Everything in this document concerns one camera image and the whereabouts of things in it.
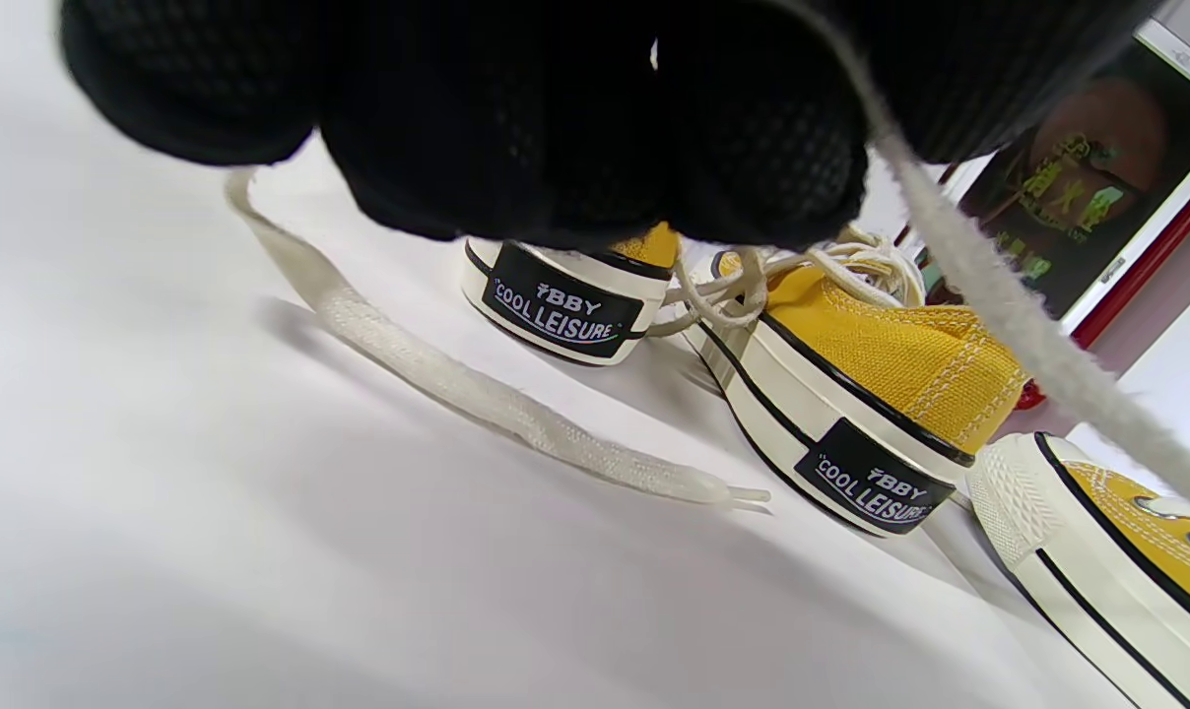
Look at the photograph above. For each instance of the person's left hand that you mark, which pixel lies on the person's left hand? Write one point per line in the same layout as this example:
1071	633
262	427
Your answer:
556	118

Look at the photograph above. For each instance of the red ceiling pipe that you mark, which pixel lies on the red ceiling pipe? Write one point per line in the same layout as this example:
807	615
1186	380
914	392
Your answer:
1147	266

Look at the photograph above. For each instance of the yellow canvas shoe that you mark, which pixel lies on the yellow canvas shoe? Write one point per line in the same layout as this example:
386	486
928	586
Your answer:
881	345
565	310
1048	551

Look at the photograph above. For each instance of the white shoe lace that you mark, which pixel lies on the white shoe lace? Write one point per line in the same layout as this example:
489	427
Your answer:
851	258
457	379

